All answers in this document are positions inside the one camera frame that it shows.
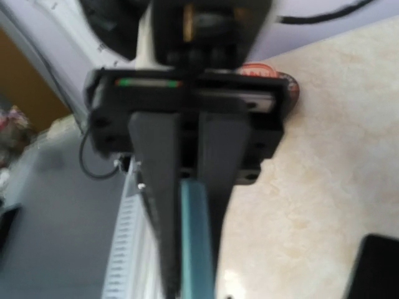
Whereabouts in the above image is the red patterned round tin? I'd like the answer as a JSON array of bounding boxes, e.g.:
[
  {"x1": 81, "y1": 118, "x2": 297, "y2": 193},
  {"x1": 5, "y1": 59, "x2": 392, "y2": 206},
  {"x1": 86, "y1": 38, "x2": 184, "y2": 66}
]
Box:
[{"x1": 239, "y1": 62, "x2": 300, "y2": 107}]

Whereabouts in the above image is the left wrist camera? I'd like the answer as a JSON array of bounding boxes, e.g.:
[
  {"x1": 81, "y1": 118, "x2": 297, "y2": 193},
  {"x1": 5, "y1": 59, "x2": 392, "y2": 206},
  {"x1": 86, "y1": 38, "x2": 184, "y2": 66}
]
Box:
[{"x1": 135, "y1": 1, "x2": 279, "y2": 71}]

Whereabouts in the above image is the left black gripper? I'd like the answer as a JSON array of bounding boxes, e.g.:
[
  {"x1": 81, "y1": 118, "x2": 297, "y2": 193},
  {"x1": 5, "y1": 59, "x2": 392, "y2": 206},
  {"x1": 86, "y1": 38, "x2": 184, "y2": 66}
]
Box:
[{"x1": 83, "y1": 67, "x2": 289, "y2": 281}]

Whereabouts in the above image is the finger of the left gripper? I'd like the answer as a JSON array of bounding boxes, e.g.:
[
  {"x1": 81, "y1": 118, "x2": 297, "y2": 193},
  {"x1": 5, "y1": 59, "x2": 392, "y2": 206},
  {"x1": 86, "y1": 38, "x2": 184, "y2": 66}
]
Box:
[{"x1": 128, "y1": 112, "x2": 181, "y2": 296}]

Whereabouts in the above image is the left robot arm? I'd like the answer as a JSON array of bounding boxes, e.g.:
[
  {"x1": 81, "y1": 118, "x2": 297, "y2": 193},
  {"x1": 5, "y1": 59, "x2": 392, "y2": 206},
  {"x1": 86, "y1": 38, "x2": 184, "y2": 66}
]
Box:
[{"x1": 73, "y1": 1, "x2": 368, "y2": 298}]

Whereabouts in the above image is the teal phone lying diagonal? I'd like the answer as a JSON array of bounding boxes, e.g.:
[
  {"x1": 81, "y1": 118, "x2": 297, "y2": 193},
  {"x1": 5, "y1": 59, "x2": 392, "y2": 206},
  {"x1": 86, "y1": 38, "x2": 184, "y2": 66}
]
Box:
[{"x1": 344, "y1": 234, "x2": 398, "y2": 298}]

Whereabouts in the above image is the aluminium front rail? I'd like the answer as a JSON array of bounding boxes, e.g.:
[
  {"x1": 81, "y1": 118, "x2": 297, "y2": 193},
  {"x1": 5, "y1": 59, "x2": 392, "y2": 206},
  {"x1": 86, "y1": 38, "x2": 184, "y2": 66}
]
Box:
[{"x1": 101, "y1": 160, "x2": 164, "y2": 299}]

